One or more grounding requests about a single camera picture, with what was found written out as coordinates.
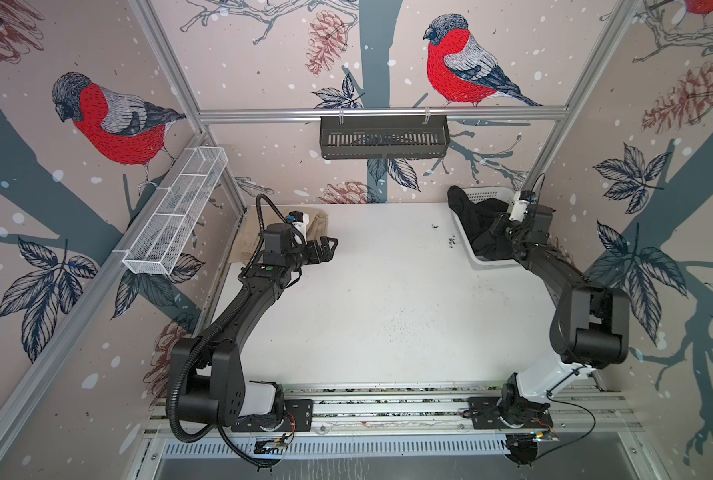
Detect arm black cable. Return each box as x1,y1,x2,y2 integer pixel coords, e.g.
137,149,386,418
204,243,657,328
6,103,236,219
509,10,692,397
511,172,598,463
166,193,310,470

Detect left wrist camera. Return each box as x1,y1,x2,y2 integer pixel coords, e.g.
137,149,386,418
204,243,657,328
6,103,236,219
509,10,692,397
286,210,310,243

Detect horizontal aluminium frame bar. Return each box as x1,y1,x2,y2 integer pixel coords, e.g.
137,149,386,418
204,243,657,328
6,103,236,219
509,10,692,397
198,106,569,125

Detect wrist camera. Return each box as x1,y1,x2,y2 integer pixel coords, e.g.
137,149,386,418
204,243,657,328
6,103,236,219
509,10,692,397
509,190,536,223
286,210,310,243

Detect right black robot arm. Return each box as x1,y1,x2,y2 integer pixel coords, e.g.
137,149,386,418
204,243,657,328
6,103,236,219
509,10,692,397
491,199,630,425

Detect black shorts in basket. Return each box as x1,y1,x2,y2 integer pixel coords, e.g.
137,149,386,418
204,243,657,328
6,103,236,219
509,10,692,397
447,186,513,261

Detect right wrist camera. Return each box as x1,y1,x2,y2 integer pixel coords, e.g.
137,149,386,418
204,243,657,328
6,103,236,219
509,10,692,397
509,190,536,223

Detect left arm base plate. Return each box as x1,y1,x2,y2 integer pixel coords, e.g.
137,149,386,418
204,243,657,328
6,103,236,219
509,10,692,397
230,399,314,434

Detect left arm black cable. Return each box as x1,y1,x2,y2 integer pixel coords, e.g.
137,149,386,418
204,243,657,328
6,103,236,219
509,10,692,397
166,193,310,470

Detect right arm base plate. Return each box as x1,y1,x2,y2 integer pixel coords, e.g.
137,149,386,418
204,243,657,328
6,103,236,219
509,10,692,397
464,396,554,431

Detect black hanging wire basket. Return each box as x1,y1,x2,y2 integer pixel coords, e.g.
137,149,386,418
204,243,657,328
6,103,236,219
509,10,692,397
320,115,450,160

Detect beige drawstring shorts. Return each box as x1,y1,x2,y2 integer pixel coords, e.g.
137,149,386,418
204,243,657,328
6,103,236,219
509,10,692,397
228,207,328,265

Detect white plastic laundry basket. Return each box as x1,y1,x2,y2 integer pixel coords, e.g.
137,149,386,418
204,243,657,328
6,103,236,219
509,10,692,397
448,184,555,270

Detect white wire mesh shelf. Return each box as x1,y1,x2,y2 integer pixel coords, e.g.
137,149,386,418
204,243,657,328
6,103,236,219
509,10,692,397
122,146,228,275

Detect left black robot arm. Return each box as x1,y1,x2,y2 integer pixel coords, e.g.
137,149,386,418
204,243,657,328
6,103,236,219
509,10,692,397
166,223,338,442

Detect aluminium mounting rail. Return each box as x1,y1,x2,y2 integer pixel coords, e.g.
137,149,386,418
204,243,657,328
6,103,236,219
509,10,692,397
145,383,642,436

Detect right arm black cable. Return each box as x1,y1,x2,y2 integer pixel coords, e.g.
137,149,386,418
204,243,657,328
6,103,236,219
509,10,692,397
511,172,598,463

